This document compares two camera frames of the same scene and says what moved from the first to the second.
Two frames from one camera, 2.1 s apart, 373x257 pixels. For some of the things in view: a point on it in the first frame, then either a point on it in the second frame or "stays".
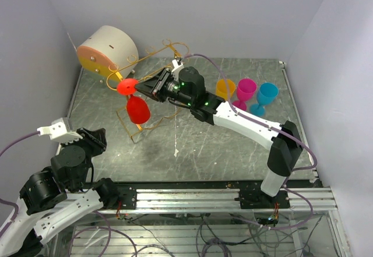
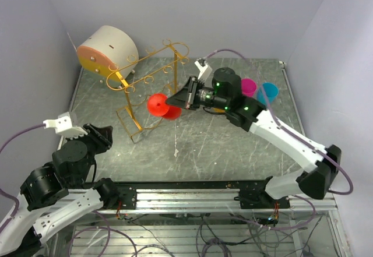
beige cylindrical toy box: (109, 52) stays
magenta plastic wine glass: (246, 88) stays
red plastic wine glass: (137, 109) -> (157, 105)
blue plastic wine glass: (267, 94) stays
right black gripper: (154, 87) -> (186, 97)
